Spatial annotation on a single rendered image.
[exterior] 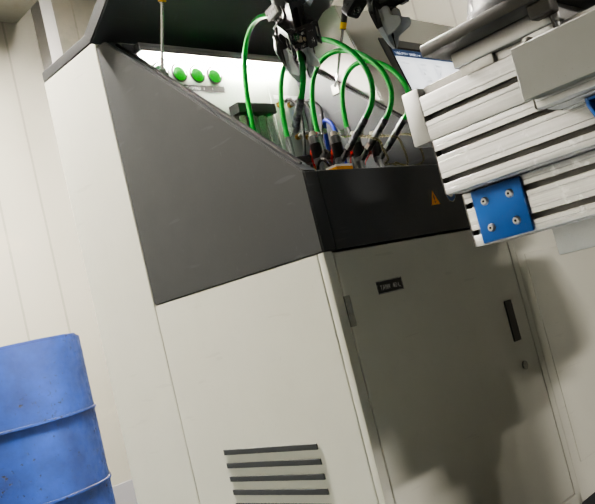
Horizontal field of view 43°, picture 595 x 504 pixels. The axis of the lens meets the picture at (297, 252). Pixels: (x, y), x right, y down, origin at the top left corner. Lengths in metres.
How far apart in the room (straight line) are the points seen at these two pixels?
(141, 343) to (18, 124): 2.13
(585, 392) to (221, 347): 1.00
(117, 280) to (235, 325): 0.45
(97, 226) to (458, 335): 0.96
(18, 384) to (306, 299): 1.46
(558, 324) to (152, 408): 1.07
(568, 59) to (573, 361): 1.27
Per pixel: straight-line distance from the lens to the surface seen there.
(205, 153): 1.66
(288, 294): 1.51
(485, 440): 1.74
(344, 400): 1.46
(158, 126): 1.79
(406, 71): 2.40
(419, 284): 1.63
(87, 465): 2.83
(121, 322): 2.00
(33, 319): 3.66
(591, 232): 1.26
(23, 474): 2.74
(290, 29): 1.64
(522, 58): 1.02
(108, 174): 1.97
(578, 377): 2.15
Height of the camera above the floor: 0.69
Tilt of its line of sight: 5 degrees up
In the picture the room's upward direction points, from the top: 14 degrees counter-clockwise
